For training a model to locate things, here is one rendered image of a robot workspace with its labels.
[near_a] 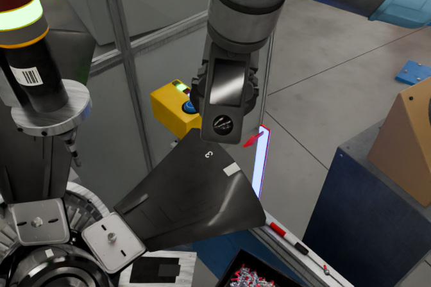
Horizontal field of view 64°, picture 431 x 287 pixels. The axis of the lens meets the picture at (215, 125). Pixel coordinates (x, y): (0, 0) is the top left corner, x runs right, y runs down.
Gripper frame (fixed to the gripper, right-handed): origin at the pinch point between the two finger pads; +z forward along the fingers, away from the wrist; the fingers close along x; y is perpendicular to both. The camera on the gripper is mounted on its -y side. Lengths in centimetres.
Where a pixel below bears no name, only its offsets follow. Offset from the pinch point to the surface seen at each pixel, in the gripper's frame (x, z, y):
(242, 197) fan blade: -7.2, 13.0, -6.5
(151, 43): 24, 53, 61
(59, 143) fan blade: 20.3, -3.6, -8.4
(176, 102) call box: 9.3, 31.6, 23.2
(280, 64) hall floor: -58, 172, 166
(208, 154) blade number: -0.1, 12.9, 0.8
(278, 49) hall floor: -57, 178, 188
